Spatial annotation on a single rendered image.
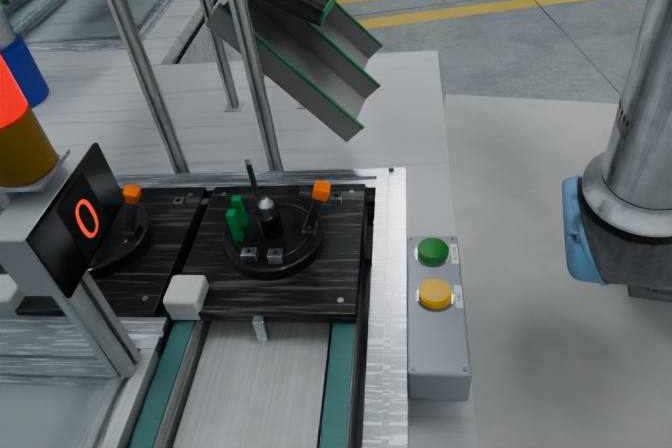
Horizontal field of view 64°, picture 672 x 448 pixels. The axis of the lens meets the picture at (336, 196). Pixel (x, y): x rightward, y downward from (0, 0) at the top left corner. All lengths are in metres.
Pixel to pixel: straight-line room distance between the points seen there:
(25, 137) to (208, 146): 0.73
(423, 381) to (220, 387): 0.24
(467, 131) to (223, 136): 0.51
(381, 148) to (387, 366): 0.54
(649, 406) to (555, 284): 0.19
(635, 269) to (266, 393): 0.43
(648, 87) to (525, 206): 0.51
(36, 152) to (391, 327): 0.42
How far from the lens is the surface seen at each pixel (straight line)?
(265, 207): 0.70
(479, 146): 1.08
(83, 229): 0.51
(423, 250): 0.72
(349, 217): 0.77
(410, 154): 1.05
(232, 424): 0.68
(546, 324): 0.80
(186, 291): 0.71
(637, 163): 0.53
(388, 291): 0.70
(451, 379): 0.64
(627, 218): 0.57
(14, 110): 0.45
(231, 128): 1.20
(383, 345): 0.64
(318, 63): 0.95
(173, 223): 0.83
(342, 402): 0.63
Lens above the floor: 1.50
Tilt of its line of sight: 42 degrees down
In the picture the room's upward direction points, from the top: 8 degrees counter-clockwise
